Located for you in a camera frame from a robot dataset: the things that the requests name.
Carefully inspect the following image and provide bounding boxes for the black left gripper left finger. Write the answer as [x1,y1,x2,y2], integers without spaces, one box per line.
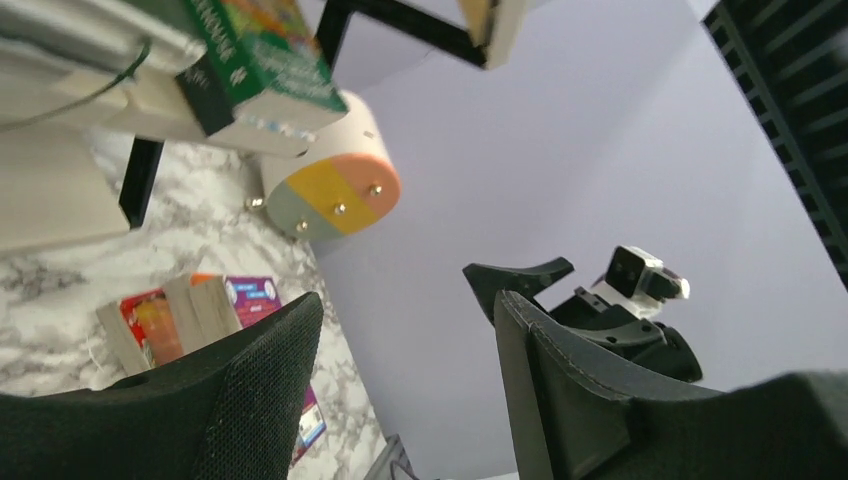
[0,291,325,480]

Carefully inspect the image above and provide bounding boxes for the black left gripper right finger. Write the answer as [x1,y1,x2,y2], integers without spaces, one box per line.
[494,291,847,479]

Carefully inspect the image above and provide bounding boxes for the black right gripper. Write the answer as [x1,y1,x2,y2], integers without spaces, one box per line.
[462,257,703,383]

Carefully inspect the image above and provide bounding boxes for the purple cartoon cover book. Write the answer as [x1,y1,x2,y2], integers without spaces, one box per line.
[202,276,326,479]

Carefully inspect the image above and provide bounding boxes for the floral cover book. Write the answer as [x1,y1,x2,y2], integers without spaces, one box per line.
[198,114,317,158]

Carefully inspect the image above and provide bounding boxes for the green 104-storey treehouse book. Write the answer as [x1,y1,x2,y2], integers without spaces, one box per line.
[176,0,348,138]

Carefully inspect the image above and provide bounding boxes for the orange 78-storey treehouse book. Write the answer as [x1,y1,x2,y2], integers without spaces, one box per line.
[163,273,242,354]

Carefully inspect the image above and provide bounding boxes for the red spine book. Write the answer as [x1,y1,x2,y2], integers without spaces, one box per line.
[95,288,185,376]

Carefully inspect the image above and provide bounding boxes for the round drawer box orange yellow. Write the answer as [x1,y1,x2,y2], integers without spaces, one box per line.
[245,90,402,241]

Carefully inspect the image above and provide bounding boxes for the beige black three-tier shelf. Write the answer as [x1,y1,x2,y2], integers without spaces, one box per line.
[1,1,529,254]

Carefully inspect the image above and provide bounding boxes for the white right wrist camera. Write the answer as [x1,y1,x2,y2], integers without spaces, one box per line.
[588,245,691,320]

